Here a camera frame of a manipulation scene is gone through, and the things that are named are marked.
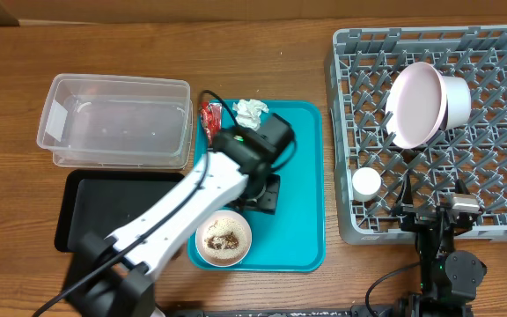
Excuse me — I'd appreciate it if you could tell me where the grey dishwasher rack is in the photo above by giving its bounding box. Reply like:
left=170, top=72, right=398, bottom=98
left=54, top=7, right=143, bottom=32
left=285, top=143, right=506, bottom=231
left=324, top=26, right=507, bottom=245

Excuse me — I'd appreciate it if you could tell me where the white cup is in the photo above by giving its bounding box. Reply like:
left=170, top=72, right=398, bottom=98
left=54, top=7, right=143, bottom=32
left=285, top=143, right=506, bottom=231
left=442, top=77, right=472, bottom=130

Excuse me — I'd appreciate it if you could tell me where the small dish with food scraps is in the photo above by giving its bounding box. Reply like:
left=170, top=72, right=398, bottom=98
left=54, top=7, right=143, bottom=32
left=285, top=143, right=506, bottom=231
left=195, top=210, right=253, bottom=268

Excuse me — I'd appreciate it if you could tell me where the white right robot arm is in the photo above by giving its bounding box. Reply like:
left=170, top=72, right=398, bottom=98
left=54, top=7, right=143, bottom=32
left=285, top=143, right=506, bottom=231
left=391, top=203, right=488, bottom=317

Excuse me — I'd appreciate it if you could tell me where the grey round bowl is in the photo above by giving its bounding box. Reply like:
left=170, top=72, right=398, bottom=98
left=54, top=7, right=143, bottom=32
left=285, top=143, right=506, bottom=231
left=352, top=167, right=382, bottom=203

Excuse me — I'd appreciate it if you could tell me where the red snack wrapper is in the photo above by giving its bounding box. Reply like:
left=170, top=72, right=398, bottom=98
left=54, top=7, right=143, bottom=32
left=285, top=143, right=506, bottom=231
left=199, top=101, right=223, bottom=145

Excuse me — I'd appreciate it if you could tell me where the clear plastic bin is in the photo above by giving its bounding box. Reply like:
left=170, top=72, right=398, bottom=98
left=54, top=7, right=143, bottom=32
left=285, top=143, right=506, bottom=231
left=36, top=73, right=194, bottom=169

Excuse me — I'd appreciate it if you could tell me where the white tissue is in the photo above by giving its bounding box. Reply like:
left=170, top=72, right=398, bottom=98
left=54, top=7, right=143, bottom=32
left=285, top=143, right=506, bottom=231
left=232, top=100, right=269, bottom=130

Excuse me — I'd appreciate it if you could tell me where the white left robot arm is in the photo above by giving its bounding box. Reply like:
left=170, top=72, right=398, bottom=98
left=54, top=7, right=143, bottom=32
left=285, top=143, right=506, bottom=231
left=62, top=114, right=295, bottom=317

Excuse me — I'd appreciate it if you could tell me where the teal plastic tray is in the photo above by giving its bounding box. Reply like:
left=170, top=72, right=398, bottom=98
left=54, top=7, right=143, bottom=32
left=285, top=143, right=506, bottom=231
left=187, top=99, right=327, bottom=272

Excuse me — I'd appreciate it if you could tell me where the white round plate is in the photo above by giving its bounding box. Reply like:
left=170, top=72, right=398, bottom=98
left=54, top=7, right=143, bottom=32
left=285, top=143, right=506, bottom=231
left=385, top=62, right=447, bottom=149

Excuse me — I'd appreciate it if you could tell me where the black rectangular tray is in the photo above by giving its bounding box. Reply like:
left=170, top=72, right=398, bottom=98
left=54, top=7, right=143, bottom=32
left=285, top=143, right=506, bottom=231
left=54, top=170, right=184, bottom=253

